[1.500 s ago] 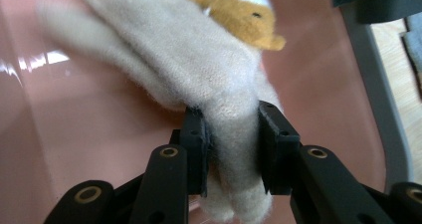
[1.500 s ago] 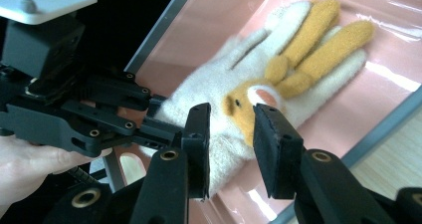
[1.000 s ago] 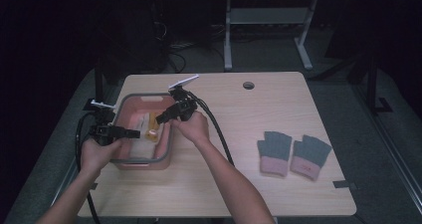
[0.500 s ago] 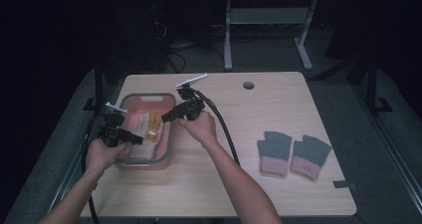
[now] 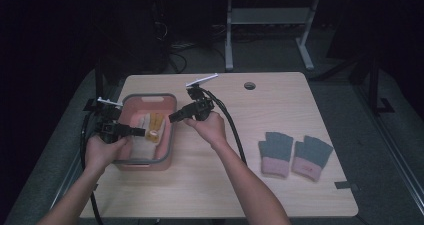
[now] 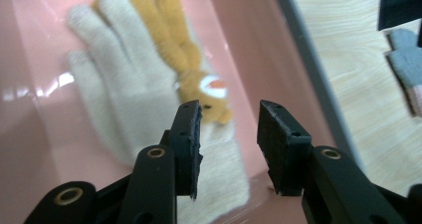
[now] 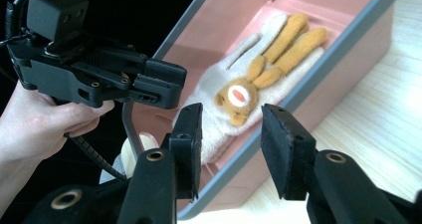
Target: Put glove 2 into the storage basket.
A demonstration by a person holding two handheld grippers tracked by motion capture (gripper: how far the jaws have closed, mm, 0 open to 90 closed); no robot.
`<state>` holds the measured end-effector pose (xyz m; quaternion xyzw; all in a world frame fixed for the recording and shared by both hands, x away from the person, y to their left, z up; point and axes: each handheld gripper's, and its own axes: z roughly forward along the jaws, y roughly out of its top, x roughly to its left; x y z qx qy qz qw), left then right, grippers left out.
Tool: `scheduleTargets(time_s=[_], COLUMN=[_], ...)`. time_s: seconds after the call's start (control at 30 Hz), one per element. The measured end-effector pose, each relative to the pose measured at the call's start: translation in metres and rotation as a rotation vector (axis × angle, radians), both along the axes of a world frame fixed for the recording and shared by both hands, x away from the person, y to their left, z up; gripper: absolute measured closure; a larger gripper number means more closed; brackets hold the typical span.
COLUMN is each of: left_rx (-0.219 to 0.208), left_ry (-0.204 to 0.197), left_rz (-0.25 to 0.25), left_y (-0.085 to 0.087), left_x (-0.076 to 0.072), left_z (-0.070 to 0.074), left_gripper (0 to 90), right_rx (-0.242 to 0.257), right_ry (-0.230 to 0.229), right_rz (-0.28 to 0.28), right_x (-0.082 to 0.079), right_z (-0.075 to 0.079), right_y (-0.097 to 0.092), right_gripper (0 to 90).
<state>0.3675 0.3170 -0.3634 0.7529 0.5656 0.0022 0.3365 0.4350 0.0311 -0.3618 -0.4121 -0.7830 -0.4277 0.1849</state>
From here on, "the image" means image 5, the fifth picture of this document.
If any beige glove bear patch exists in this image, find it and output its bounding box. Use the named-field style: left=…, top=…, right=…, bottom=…
left=131, top=112, right=165, bottom=160

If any aluminium frame rail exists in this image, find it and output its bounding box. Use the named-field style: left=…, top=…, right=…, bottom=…
left=41, top=84, right=116, bottom=225
left=353, top=83, right=424, bottom=216

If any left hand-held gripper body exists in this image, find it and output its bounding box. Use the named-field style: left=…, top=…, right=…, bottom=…
left=94, top=97, right=129, bottom=144

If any black frame post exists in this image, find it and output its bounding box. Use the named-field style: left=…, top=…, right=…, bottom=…
left=368, top=54, right=381, bottom=114
left=94, top=63, right=105, bottom=101

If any grey metal stand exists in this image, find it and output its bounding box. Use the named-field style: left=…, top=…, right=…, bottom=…
left=224, top=0, right=322, bottom=72

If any person's left hand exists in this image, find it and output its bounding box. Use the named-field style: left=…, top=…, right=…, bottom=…
left=84, top=134, right=133, bottom=174

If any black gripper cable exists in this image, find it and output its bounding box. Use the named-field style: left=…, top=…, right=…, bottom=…
left=79, top=113, right=104, bottom=225
left=199, top=87, right=248, bottom=166

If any bundle of floor cables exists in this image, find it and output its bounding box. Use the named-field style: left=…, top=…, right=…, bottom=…
left=168, top=41, right=228, bottom=74

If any grey pink fingerless glove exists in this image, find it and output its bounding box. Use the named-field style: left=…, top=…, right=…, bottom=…
left=258, top=131, right=294, bottom=179

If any person's right hand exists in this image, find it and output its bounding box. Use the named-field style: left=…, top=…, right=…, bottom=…
left=183, top=110, right=229, bottom=149

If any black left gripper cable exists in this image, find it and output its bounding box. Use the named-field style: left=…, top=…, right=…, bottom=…
left=79, top=113, right=104, bottom=225

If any pink basket grey rim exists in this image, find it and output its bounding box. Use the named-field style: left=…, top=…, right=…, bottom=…
left=113, top=93, right=178, bottom=172

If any black frame bracket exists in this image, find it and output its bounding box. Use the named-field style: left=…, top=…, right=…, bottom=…
left=376, top=97, right=396, bottom=115
left=82, top=98, right=99, bottom=113

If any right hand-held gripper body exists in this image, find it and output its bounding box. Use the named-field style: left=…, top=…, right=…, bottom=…
left=185, top=73, right=219, bottom=122

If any black tape strip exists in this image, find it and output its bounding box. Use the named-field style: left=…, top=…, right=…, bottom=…
left=334, top=180, right=360, bottom=191

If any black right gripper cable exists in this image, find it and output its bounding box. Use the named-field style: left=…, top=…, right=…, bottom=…
left=199, top=87, right=248, bottom=166

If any grey pink glove red label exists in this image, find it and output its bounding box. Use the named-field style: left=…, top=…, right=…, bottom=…
left=291, top=134, right=334, bottom=183

